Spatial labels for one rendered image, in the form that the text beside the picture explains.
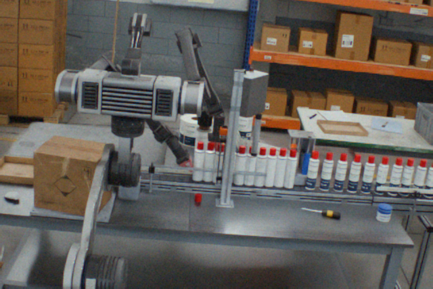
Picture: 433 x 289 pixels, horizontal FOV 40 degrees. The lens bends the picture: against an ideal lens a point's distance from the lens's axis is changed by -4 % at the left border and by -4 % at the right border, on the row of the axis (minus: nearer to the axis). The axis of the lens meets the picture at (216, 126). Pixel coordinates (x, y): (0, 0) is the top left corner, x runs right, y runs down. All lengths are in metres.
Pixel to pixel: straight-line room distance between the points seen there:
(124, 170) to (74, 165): 0.30
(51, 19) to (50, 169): 3.59
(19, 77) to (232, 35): 2.62
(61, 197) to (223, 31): 4.95
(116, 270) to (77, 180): 0.65
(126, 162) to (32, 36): 3.91
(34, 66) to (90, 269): 4.32
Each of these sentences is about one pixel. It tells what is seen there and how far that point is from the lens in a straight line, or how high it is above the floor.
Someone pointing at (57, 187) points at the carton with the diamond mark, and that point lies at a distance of 2.77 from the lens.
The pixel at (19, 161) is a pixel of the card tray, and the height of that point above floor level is 0.84.
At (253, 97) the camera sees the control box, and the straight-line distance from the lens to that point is 2.85.
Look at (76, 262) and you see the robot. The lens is 2.18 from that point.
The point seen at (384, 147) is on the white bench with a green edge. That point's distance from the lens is 4.41.
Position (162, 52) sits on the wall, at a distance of 7.52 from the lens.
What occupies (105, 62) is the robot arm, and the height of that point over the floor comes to 1.45.
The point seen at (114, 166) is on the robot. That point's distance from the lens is 2.49.
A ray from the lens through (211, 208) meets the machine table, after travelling 2.97.
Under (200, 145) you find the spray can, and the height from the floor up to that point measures 1.08.
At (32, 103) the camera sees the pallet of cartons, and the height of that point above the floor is 0.27.
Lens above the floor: 2.10
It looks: 18 degrees down
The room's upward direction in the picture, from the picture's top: 6 degrees clockwise
